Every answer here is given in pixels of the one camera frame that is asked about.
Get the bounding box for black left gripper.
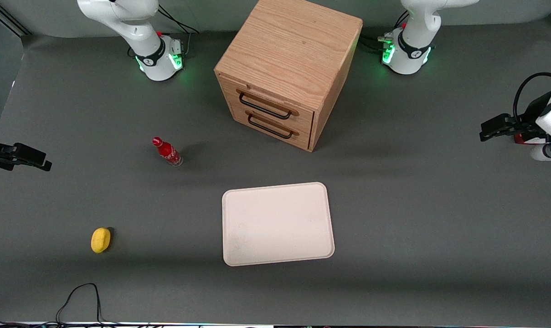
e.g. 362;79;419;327
479;90;551;142

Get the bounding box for beige plastic tray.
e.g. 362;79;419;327
222;182;335;267

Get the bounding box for yellow lemon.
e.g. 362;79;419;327
91;227;112;254

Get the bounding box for grey table mat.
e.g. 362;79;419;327
0;18;551;326

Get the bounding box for red cola bottle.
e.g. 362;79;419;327
152;137;184;167

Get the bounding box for wooden drawer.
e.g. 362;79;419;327
231;101;313;151
218;75;315;133

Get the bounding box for wooden drawer cabinet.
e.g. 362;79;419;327
214;0;364;153

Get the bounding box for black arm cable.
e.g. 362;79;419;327
513;72;551;121

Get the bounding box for black looped cable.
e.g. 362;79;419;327
56;283;121;326

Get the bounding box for black metal drawer handle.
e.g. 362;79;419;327
247;114;295;139
238;92;294;121

